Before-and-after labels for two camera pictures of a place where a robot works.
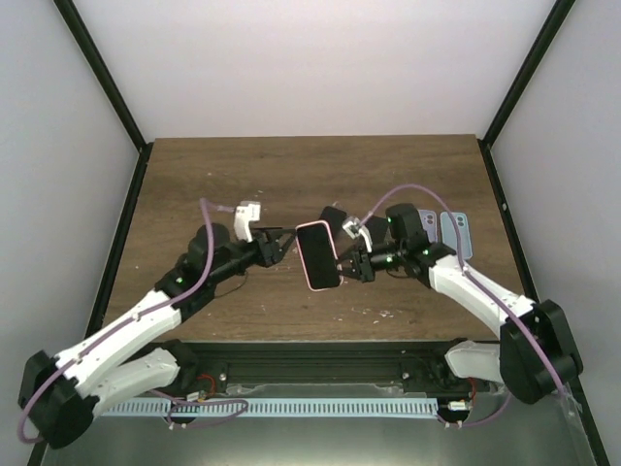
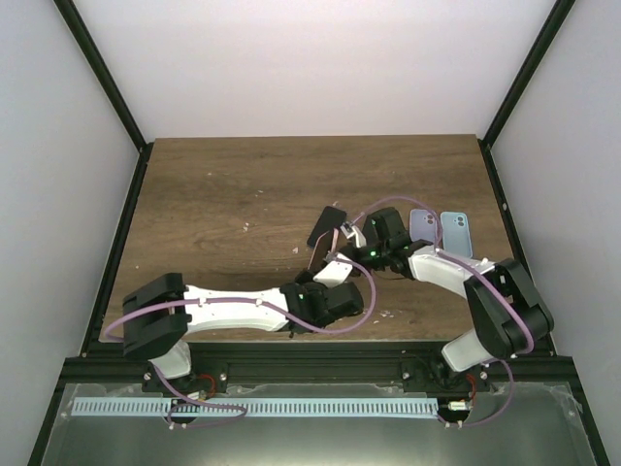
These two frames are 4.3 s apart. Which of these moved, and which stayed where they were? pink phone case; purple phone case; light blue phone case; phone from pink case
Moved: pink phone case; phone from pink case
Stayed: purple phone case; light blue phone case
